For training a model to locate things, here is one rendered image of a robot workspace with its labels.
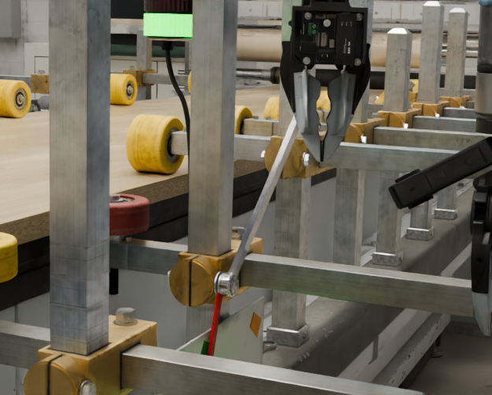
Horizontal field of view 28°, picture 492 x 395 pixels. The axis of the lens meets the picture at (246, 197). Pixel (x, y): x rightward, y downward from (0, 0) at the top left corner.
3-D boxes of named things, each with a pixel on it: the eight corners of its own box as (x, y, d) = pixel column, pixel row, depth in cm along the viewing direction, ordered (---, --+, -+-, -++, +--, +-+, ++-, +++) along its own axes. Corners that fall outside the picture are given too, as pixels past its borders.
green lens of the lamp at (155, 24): (211, 37, 103) (211, 16, 103) (186, 37, 97) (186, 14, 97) (160, 35, 105) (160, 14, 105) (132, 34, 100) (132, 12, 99)
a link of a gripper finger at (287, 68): (278, 112, 99) (280, 23, 97) (278, 111, 100) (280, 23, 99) (325, 114, 98) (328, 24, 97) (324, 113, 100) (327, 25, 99)
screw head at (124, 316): (141, 320, 88) (141, 308, 88) (129, 327, 86) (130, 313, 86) (121, 317, 89) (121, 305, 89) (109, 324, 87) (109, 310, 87)
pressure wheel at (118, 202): (160, 289, 115) (161, 193, 114) (125, 306, 108) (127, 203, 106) (101, 280, 119) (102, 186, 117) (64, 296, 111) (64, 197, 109)
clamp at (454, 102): (473, 117, 223) (475, 95, 222) (461, 121, 211) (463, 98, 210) (446, 116, 225) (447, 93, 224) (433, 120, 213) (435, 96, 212)
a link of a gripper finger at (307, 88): (291, 164, 95) (294, 68, 94) (291, 159, 101) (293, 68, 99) (323, 165, 95) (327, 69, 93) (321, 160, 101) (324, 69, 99)
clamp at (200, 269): (262, 281, 111) (264, 237, 110) (211, 310, 99) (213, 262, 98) (217, 275, 113) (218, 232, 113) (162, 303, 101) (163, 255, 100)
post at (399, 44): (397, 299, 176) (412, 28, 168) (392, 304, 173) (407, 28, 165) (378, 297, 178) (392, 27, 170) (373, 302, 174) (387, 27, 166)
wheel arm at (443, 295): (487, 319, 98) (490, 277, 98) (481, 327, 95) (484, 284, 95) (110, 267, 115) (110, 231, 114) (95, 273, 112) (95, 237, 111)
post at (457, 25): (454, 226, 221) (468, 8, 213) (451, 228, 218) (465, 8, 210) (439, 224, 222) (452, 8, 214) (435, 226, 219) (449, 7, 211)
